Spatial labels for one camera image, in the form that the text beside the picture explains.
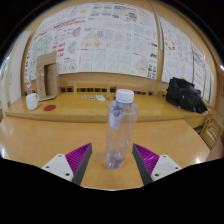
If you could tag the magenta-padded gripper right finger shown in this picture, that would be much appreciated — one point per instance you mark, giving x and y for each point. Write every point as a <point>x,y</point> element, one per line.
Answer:
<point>160,166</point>

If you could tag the brown cardboard box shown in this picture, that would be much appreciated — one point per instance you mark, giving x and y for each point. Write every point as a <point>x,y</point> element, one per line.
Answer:
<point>51,80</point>

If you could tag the black bag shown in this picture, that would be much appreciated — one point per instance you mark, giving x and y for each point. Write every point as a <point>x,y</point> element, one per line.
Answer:
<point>185,95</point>

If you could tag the round blue-rimmed sticker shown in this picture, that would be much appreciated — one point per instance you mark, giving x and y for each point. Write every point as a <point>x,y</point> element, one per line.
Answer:
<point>84,97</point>

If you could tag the printed paper posters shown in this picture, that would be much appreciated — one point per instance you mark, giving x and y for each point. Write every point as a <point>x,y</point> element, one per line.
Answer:
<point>106,40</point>

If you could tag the wooden slatted railing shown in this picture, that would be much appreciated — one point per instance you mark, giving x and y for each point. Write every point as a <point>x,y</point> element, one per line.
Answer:
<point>90,89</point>

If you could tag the white ceramic mug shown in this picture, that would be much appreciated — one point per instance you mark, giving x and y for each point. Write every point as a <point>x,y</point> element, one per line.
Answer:
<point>32,102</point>

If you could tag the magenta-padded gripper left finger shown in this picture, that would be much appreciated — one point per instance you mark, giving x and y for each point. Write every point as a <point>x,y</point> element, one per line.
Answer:
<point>63,165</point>

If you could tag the wooden lattice chair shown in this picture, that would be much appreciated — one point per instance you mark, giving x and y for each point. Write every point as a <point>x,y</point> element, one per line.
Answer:
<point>211,130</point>

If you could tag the clear plastic bottle white cap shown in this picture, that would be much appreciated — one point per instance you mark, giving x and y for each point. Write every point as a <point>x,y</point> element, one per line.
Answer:
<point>120,133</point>

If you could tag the white remote control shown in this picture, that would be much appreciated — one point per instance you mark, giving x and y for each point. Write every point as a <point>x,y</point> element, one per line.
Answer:
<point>100,97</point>

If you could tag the small dark-printed sticker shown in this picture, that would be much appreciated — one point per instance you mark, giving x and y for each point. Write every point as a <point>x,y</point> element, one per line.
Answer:
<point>92,98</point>

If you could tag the dark pen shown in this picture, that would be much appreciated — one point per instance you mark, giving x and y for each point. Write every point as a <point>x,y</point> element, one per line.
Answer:
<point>107,97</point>

